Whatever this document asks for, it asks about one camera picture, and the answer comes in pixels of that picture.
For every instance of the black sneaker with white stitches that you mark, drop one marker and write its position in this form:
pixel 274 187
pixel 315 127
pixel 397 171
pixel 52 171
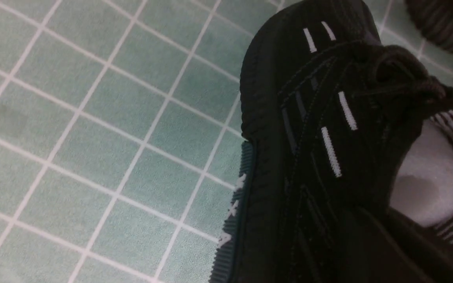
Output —
pixel 346 173

